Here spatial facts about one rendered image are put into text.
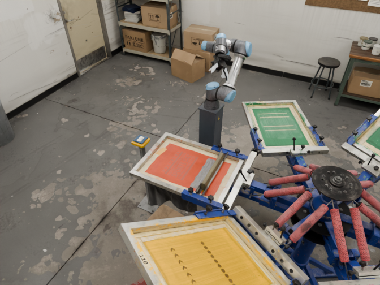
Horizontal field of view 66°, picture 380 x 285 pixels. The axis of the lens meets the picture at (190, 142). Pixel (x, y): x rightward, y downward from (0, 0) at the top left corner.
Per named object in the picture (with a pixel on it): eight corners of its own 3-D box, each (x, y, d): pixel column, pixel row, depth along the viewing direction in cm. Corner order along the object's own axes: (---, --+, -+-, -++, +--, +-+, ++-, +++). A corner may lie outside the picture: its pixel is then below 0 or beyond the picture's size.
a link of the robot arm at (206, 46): (228, 36, 259) (201, 37, 220) (239, 38, 255) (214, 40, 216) (225, 50, 264) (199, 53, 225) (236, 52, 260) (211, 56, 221)
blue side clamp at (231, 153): (210, 154, 258) (211, 147, 254) (212, 150, 262) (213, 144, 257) (242, 164, 248) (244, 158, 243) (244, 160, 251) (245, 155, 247)
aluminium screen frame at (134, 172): (129, 175, 237) (129, 172, 235) (165, 134, 277) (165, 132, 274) (219, 211, 210) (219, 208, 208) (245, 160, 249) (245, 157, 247)
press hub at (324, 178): (264, 285, 263) (300, 188, 175) (275, 250, 289) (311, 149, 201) (309, 306, 249) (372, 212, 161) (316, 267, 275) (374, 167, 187)
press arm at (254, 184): (242, 186, 222) (242, 182, 219) (244, 181, 226) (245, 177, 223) (264, 194, 216) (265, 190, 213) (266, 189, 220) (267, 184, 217)
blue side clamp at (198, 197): (181, 198, 221) (181, 192, 216) (184, 193, 224) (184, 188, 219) (217, 213, 210) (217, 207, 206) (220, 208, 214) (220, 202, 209)
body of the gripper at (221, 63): (217, 73, 209) (219, 58, 212) (226, 68, 202) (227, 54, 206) (210, 68, 204) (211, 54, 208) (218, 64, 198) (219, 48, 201)
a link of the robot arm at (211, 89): (209, 91, 269) (210, 78, 261) (222, 95, 264) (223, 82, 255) (202, 98, 262) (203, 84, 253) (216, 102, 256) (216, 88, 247)
